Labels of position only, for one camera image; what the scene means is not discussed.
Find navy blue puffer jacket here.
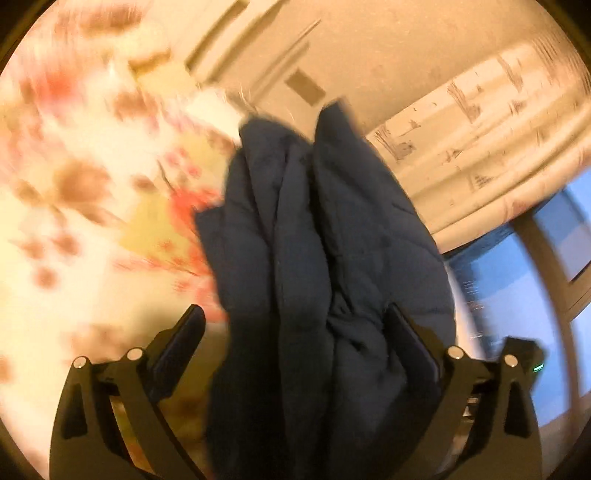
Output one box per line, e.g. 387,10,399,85
194,102,458,480

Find white wooden bed headboard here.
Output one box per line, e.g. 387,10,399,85
184,0,326,95

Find boat print curtain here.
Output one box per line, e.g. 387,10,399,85
364,27,591,256

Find dark framed window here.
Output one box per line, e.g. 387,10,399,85
444,184,591,428

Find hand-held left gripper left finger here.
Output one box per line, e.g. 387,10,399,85
48,304,207,480

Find floral bed sheet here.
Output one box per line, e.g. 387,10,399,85
0,0,247,480

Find gold wall socket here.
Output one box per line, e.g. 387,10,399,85
283,69,327,104

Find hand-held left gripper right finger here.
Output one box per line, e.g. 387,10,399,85
387,304,544,480

